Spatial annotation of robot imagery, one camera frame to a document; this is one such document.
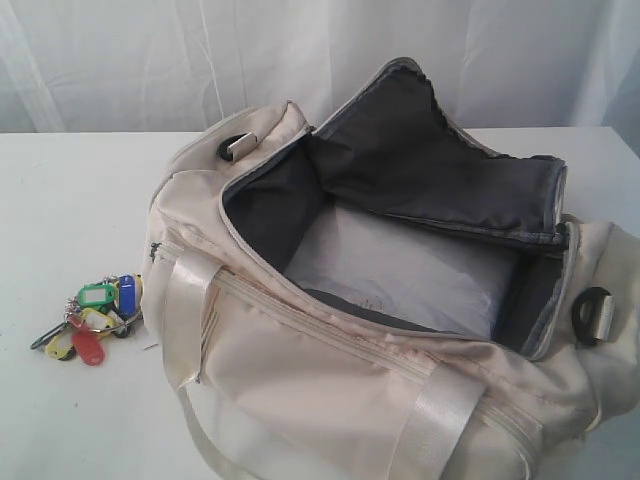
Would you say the cream canvas duffel bag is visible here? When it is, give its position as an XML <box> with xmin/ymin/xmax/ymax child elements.
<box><xmin>141</xmin><ymin>57</ymin><xmax>639</xmax><ymax>479</ymax></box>

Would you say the bunch of colourful key tags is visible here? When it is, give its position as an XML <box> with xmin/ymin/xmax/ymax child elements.
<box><xmin>30</xmin><ymin>274</ymin><xmax>143</xmax><ymax>367</ymax></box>

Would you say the white foam block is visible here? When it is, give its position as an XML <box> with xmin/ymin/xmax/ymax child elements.
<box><xmin>285</xmin><ymin>204</ymin><xmax>518</xmax><ymax>339</ymax></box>

